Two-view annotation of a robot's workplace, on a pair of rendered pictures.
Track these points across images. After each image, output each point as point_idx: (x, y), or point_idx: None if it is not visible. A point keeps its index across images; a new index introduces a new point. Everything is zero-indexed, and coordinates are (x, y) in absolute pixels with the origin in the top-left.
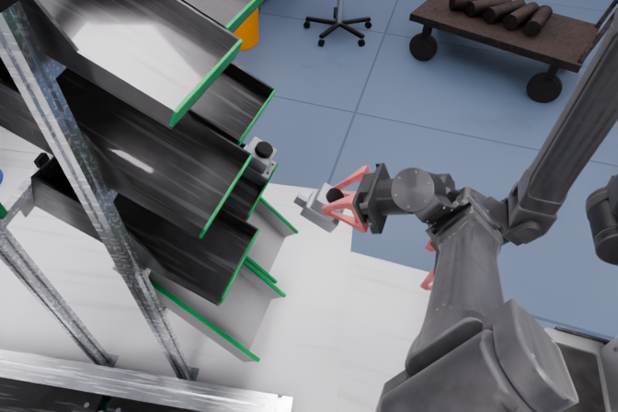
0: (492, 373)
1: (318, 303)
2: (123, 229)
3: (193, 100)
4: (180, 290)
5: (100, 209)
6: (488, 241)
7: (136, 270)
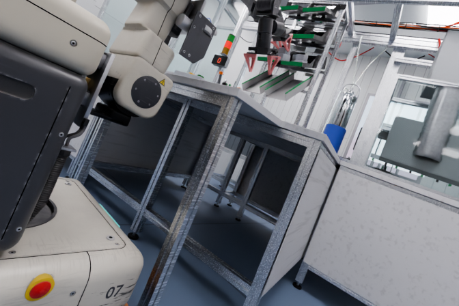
0: None
1: None
2: (272, 46)
3: (283, 8)
4: (265, 80)
5: None
6: None
7: (266, 57)
